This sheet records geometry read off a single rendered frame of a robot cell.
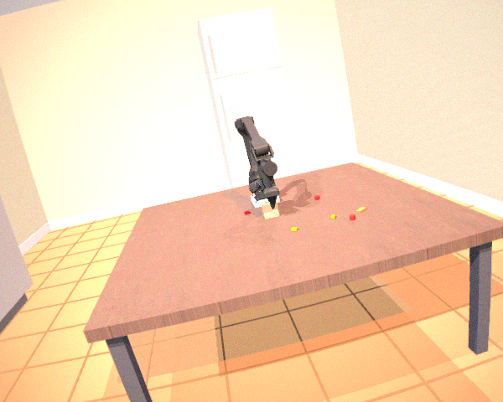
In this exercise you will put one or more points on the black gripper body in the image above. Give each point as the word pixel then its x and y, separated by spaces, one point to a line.
pixel 268 182

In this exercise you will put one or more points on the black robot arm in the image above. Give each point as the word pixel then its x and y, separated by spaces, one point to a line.
pixel 257 150

